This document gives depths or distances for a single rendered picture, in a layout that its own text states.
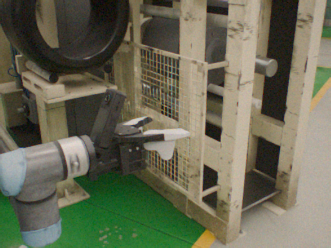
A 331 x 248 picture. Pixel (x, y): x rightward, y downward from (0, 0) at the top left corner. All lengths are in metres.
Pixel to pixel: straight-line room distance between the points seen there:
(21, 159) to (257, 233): 1.75
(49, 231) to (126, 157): 0.20
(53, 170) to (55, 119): 1.61
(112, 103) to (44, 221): 0.25
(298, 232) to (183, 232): 0.64
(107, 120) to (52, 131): 1.60
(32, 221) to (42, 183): 0.08
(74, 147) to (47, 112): 1.56
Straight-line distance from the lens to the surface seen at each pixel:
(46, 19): 2.17
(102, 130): 0.73
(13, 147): 0.82
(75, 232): 2.27
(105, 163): 0.75
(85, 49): 2.12
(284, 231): 2.31
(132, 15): 2.34
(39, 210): 0.73
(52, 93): 1.84
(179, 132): 0.75
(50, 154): 0.70
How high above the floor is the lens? 1.38
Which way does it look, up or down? 23 degrees down
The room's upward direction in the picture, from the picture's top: straight up
